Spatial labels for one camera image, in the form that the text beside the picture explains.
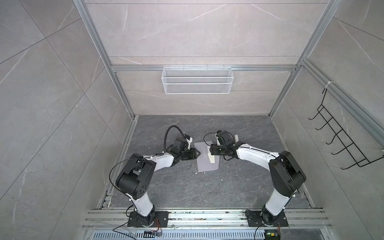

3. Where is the beige letter paper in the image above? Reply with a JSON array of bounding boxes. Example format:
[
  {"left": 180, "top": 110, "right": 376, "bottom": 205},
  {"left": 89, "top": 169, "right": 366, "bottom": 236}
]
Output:
[{"left": 207, "top": 147, "right": 216, "bottom": 164}]

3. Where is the grey purple envelope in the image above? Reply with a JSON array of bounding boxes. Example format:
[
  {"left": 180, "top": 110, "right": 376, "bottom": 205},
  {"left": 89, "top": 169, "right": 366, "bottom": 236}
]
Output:
[{"left": 195, "top": 142, "right": 220, "bottom": 172}]

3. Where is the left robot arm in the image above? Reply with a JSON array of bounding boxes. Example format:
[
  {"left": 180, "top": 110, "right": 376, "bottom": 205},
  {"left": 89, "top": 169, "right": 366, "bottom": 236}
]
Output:
[{"left": 114, "top": 148, "right": 201, "bottom": 226}]

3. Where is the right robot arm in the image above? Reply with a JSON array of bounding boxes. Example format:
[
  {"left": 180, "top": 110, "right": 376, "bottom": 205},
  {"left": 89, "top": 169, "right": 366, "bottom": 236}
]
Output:
[{"left": 210, "top": 142, "right": 307, "bottom": 226}]

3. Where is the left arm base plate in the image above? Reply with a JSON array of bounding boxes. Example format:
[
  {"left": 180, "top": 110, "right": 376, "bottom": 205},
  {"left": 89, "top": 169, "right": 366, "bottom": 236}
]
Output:
[{"left": 127, "top": 211, "right": 169, "bottom": 228}]

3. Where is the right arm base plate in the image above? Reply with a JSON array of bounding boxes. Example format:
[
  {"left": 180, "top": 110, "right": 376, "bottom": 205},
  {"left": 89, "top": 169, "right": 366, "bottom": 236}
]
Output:
[{"left": 244, "top": 210, "right": 289, "bottom": 227}]

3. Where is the aluminium rail frame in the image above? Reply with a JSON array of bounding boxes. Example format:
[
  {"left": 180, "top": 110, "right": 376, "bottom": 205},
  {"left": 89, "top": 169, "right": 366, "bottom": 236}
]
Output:
[{"left": 83, "top": 209, "right": 332, "bottom": 230}]

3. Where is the white vented cable duct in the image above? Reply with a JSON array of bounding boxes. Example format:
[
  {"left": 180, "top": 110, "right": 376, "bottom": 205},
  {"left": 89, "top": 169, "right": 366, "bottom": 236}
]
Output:
[{"left": 90, "top": 230, "right": 265, "bottom": 240}]

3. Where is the black wire hook rack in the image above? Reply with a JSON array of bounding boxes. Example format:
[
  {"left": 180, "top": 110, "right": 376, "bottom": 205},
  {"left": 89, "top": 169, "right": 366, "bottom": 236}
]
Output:
[{"left": 308, "top": 89, "right": 384, "bottom": 170}]

